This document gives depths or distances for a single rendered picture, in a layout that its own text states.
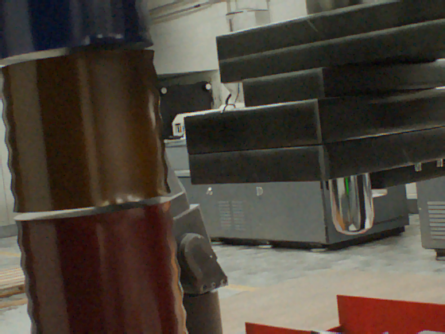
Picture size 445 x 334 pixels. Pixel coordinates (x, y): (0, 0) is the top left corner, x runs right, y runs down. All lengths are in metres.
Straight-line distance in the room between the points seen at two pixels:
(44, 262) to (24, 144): 0.03
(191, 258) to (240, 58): 0.39
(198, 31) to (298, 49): 11.63
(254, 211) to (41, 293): 7.90
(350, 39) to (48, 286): 0.26
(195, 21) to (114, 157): 11.94
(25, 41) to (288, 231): 7.59
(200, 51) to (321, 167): 11.66
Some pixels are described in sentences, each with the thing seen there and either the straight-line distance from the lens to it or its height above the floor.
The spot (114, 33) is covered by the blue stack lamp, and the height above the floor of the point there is 1.16.
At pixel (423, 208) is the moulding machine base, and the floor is 0.37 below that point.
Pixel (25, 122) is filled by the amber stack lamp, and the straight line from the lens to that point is 0.21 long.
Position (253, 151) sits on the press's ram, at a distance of 0.44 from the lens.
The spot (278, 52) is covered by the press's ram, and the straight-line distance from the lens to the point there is 0.48.
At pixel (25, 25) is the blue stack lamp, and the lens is 0.21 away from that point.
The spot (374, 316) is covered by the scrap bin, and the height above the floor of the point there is 0.94.
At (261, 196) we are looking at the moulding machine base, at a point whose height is 0.46.
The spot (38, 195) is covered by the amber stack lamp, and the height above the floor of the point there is 1.12.
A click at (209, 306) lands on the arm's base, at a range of 0.90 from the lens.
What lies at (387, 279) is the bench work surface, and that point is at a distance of 1.27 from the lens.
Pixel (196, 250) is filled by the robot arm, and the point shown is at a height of 1.02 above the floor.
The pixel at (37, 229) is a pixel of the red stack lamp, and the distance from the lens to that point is 0.21.
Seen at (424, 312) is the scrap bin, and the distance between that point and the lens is 0.83.
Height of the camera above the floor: 1.14
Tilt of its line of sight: 3 degrees down
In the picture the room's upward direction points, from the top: 7 degrees counter-clockwise
